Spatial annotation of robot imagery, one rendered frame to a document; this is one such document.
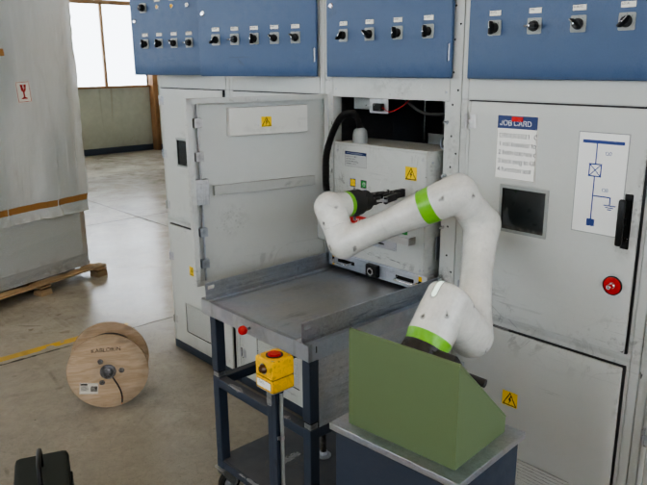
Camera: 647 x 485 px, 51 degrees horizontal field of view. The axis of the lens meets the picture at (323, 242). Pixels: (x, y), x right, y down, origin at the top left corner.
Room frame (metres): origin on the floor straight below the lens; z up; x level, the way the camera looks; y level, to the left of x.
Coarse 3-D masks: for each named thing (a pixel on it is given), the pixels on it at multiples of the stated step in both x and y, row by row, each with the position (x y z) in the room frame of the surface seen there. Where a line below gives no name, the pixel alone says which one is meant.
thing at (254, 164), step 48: (240, 96) 2.72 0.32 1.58; (288, 96) 2.81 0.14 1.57; (192, 144) 2.60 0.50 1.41; (240, 144) 2.73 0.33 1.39; (288, 144) 2.84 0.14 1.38; (192, 192) 2.59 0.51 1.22; (240, 192) 2.71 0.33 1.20; (288, 192) 2.84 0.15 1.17; (192, 240) 2.61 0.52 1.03; (240, 240) 2.72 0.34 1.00; (288, 240) 2.83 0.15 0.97
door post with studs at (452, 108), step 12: (456, 0) 2.43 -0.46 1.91; (456, 12) 2.43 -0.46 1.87; (456, 24) 2.42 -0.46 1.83; (456, 36) 2.42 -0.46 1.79; (456, 48) 2.42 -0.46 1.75; (456, 60) 2.42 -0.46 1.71; (456, 72) 2.42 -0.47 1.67; (456, 84) 2.42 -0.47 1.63; (456, 96) 2.42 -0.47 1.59; (456, 108) 2.41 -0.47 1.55; (456, 120) 2.41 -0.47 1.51; (444, 132) 2.46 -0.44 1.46; (456, 132) 2.41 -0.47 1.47; (444, 144) 2.45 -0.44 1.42; (456, 144) 2.41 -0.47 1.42; (444, 156) 2.45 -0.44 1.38; (456, 156) 2.41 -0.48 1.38; (444, 168) 2.45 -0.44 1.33; (456, 168) 2.41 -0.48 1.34; (444, 228) 2.44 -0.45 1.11; (444, 240) 2.44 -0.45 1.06; (444, 252) 2.44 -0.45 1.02; (444, 264) 2.43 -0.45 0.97; (444, 276) 2.43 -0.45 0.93
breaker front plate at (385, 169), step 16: (336, 144) 2.80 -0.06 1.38; (336, 160) 2.80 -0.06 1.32; (368, 160) 2.66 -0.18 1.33; (384, 160) 2.60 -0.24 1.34; (400, 160) 2.54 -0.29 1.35; (416, 160) 2.48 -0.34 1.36; (336, 176) 2.80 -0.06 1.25; (352, 176) 2.73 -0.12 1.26; (368, 176) 2.66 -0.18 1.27; (384, 176) 2.60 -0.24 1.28; (400, 176) 2.54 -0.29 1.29; (384, 208) 2.60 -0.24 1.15; (416, 240) 2.48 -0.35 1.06; (368, 256) 2.66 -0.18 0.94; (384, 256) 2.59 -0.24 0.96; (400, 256) 2.54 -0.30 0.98; (416, 256) 2.48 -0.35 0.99; (416, 272) 2.47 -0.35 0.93
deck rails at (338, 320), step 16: (320, 256) 2.79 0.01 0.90; (256, 272) 2.57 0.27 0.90; (272, 272) 2.62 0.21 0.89; (288, 272) 2.68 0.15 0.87; (304, 272) 2.74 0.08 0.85; (224, 288) 2.47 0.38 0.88; (240, 288) 2.51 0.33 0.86; (256, 288) 2.54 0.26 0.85; (416, 288) 2.37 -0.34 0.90; (368, 304) 2.20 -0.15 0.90; (384, 304) 2.26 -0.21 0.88; (400, 304) 2.31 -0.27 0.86; (320, 320) 2.05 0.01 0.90; (336, 320) 2.10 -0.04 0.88; (352, 320) 2.15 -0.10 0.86; (304, 336) 2.01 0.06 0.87; (320, 336) 2.05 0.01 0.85
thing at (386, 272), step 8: (352, 256) 2.72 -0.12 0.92; (352, 264) 2.71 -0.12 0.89; (360, 264) 2.68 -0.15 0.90; (376, 264) 2.61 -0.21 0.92; (360, 272) 2.68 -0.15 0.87; (384, 272) 2.58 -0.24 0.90; (392, 272) 2.55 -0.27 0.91; (400, 272) 2.52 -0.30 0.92; (408, 272) 2.49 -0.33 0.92; (392, 280) 2.55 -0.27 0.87; (400, 280) 2.52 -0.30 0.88; (408, 280) 2.49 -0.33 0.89; (424, 280) 2.43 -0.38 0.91
